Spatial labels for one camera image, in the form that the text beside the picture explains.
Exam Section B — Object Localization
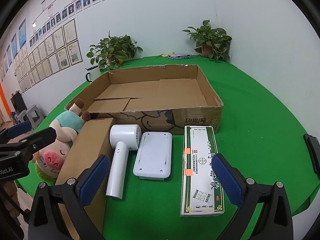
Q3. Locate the bushy potted plant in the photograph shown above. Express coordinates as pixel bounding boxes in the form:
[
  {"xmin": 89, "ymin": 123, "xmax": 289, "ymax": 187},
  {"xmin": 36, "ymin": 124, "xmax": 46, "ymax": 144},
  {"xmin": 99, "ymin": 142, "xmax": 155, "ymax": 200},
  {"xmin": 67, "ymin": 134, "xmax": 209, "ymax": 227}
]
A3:
[{"xmin": 86, "ymin": 30, "xmax": 144, "ymax": 72}]

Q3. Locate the thin black cable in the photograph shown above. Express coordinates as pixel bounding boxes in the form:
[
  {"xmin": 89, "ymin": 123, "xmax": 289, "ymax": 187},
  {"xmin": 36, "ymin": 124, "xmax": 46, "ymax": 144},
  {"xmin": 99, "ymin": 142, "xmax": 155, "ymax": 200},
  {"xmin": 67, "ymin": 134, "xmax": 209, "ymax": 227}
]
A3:
[{"xmin": 0, "ymin": 185, "xmax": 31, "ymax": 221}]

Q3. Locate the long brown cardboard box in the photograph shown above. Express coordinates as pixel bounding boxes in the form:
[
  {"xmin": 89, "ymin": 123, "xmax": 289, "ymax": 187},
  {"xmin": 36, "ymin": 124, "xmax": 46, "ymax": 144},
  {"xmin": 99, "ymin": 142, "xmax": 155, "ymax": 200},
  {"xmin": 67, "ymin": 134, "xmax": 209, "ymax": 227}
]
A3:
[{"xmin": 54, "ymin": 117, "xmax": 116, "ymax": 234}]

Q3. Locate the white rectangular device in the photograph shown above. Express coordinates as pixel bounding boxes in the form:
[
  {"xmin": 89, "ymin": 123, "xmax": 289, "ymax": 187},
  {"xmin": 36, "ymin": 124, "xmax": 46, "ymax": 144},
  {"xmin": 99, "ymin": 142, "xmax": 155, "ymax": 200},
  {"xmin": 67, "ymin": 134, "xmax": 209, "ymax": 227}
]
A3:
[{"xmin": 133, "ymin": 131, "xmax": 173, "ymax": 180}]

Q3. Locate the small patterned tissue pack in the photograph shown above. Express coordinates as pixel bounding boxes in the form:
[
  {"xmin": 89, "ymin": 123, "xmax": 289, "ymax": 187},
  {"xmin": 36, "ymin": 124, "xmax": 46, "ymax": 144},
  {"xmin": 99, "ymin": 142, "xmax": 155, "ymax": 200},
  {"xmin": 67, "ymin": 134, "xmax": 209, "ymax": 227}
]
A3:
[{"xmin": 167, "ymin": 53, "xmax": 192, "ymax": 60}]

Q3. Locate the black object at table edge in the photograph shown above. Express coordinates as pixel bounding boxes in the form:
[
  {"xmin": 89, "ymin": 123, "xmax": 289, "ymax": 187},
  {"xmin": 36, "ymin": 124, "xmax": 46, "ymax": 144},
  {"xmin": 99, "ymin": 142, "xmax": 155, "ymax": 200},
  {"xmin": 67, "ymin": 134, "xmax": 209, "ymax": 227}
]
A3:
[{"xmin": 303, "ymin": 134, "xmax": 320, "ymax": 174}]

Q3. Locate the green tablecloth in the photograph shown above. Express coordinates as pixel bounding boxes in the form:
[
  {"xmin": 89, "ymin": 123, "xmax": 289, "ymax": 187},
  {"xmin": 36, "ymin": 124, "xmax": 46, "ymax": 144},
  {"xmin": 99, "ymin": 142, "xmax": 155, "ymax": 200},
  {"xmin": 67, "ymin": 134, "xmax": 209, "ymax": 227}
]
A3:
[{"xmin": 14, "ymin": 55, "xmax": 318, "ymax": 240}]

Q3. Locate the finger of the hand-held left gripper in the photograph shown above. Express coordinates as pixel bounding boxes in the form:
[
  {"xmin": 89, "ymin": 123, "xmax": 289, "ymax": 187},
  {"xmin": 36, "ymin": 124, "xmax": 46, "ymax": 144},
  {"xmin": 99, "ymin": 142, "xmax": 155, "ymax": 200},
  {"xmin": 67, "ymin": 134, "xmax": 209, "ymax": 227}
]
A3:
[
  {"xmin": 0, "ymin": 127, "xmax": 57, "ymax": 159},
  {"xmin": 0, "ymin": 121, "xmax": 33, "ymax": 145}
]

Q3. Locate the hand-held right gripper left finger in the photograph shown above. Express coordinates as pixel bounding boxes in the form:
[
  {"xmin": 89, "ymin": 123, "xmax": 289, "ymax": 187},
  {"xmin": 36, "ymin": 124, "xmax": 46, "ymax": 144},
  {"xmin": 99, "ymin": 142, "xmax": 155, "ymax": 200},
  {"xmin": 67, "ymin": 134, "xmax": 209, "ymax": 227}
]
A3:
[{"xmin": 27, "ymin": 154, "xmax": 111, "ymax": 240}]

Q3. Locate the black cabinet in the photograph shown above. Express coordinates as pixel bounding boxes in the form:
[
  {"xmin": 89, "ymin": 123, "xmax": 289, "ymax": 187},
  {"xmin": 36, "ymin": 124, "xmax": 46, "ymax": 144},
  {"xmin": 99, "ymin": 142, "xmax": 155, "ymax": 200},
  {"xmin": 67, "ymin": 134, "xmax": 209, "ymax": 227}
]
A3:
[{"xmin": 10, "ymin": 91, "xmax": 27, "ymax": 113}]

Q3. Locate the large cardboard box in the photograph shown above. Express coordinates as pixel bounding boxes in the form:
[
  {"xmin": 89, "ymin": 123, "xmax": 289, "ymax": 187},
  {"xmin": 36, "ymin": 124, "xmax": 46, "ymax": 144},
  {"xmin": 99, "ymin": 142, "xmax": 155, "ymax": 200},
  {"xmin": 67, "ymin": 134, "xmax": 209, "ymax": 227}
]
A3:
[{"xmin": 64, "ymin": 64, "xmax": 224, "ymax": 135}]

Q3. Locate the row of portrait photos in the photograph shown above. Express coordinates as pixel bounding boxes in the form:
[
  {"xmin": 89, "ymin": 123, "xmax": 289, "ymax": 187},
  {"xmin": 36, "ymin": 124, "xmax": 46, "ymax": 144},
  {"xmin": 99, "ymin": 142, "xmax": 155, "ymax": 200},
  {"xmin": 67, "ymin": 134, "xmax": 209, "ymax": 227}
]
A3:
[{"xmin": 29, "ymin": 0, "xmax": 134, "ymax": 48}]

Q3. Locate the grey plastic stool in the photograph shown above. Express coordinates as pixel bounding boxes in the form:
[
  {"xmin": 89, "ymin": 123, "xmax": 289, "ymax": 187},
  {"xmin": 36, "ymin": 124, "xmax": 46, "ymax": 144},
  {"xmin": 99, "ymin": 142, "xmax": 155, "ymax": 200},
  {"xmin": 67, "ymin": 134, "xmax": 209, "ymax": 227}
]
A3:
[
  {"xmin": 25, "ymin": 104, "xmax": 45, "ymax": 128},
  {"xmin": 15, "ymin": 110, "xmax": 28, "ymax": 125}
]

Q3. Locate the potted plant in red pot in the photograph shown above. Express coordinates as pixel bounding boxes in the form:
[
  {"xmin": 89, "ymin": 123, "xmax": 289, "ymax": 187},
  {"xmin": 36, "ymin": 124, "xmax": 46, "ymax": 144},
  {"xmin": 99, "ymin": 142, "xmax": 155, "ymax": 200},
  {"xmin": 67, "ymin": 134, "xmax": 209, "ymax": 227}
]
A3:
[{"xmin": 182, "ymin": 19, "xmax": 233, "ymax": 63}]

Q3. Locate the group of framed certificates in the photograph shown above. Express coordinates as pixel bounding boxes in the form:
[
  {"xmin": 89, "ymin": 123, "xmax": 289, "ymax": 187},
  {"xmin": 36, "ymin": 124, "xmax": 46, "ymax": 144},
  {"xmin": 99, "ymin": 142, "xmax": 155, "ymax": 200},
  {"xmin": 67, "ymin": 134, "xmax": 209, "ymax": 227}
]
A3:
[{"xmin": 0, "ymin": 19, "xmax": 83, "ymax": 94}]

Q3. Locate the blue wall poster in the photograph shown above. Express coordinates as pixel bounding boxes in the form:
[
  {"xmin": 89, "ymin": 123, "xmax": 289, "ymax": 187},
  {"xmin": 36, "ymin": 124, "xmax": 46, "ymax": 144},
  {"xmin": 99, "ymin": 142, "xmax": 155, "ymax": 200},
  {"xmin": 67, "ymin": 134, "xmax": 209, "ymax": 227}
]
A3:
[
  {"xmin": 18, "ymin": 18, "xmax": 27, "ymax": 49},
  {"xmin": 10, "ymin": 33, "xmax": 18, "ymax": 59}
]

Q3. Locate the pig plush toy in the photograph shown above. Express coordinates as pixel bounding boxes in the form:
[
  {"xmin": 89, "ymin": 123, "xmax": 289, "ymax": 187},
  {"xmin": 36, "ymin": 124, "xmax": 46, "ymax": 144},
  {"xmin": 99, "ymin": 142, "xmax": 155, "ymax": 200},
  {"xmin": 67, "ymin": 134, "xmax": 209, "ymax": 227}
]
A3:
[{"xmin": 32, "ymin": 99, "xmax": 92, "ymax": 180}]

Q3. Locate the white mug with black handle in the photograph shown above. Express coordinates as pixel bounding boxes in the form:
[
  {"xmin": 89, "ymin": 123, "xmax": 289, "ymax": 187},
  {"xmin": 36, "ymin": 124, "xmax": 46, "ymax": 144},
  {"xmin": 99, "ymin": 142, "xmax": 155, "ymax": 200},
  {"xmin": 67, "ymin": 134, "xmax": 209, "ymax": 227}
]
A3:
[{"xmin": 85, "ymin": 65, "xmax": 102, "ymax": 82}]

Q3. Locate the green and white medicine box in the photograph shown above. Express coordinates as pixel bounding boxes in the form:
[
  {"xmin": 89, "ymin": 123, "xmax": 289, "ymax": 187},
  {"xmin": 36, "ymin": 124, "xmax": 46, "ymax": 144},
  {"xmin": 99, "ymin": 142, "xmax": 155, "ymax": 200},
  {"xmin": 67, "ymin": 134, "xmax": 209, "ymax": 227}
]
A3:
[{"xmin": 179, "ymin": 125, "xmax": 225, "ymax": 218}]

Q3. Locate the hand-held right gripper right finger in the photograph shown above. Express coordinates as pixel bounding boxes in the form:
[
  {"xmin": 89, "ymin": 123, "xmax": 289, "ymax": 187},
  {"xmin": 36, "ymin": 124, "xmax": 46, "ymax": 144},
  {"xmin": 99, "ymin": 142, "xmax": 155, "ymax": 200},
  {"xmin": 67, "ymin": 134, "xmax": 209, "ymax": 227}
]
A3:
[{"xmin": 211, "ymin": 153, "xmax": 293, "ymax": 240}]

